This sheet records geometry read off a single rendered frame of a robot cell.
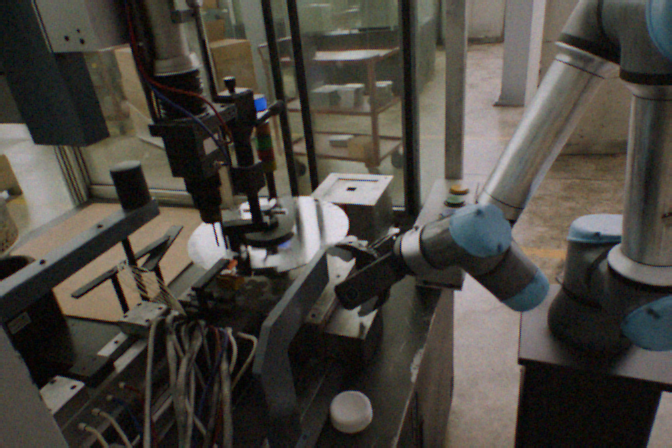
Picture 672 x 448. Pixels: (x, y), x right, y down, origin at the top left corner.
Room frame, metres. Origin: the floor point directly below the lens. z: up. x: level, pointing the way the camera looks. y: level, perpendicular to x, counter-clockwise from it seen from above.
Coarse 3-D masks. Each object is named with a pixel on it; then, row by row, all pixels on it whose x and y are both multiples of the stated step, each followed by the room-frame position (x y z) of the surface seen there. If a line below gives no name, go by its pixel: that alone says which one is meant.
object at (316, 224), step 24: (240, 216) 0.97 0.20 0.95; (312, 216) 0.93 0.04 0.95; (336, 216) 0.91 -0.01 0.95; (192, 240) 0.88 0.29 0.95; (288, 240) 0.83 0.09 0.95; (312, 240) 0.82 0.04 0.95; (336, 240) 0.81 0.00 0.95; (240, 264) 0.76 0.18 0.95; (264, 264) 0.75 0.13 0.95; (288, 264) 0.74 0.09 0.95
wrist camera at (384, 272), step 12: (372, 264) 0.65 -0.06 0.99; (384, 264) 0.65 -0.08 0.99; (396, 264) 0.65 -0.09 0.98; (360, 276) 0.64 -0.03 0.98; (372, 276) 0.64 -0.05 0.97; (384, 276) 0.64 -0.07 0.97; (396, 276) 0.64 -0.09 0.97; (336, 288) 0.63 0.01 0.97; (348, 288) 0.62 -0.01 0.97; (360, 288) 0.63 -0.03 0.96; (372, 288) 0.63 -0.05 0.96; (384, 288) 0.63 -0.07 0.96; (348, 300) 0.61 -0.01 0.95; (360, 300) 0.62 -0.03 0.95
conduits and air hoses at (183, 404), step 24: (120, 264) 0.85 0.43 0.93; (144, 288) 0.75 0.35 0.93; (168, 336) 0.61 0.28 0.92; (216, 336) 0.61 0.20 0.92; (168, 360) 0.58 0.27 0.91; (192, 360) 0.58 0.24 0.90; (216, 360) 0.56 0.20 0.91; (120, 384) 0.61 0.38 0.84; (192, 384) 0.54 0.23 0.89; (216, 384) 0.53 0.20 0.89; (96, 408) 0.56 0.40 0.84; (144, 408) 0.54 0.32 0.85; (192, 408) 0.50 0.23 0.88; (216, 408) 0.50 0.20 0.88; (96, 432) 0.52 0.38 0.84; (120, 432) 0.52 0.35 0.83; (144, 432) 0.51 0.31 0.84; (192, 432) 0.47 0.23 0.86; (216, 432) 0.48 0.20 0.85
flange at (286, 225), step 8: (280, 216) 0.92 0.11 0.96; (288, 216) 0.92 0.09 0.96; (272, 224) 0.87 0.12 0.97; (280, 224) 0.88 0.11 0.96; (288, 224) 0.88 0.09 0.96; (264, 232) 0.86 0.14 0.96; (272, 232) 0.85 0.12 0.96; (280, 232) 0.85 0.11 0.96; (288, 232) 0.85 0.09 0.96; (248, 240) 0.84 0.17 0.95; (256, 240) 0.83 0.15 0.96; (264, 240) 0.83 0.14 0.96; (272, 240) 0.83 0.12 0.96; (280, 240) 0.84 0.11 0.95
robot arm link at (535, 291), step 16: (512, 240) 0.64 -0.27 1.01; (512, 256) 0.57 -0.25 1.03; (496, 272) 0.56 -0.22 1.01; (512, 272) 0.56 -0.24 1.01; (528, 272) 0.57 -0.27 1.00; (496, 288) 0.57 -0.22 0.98; (512, 288) 0.56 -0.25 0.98; (528, 288) 0.56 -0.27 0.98; (544, 288) 0.57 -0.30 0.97; (512, 304) 0.57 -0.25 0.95; (528, 304) 0.56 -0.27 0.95
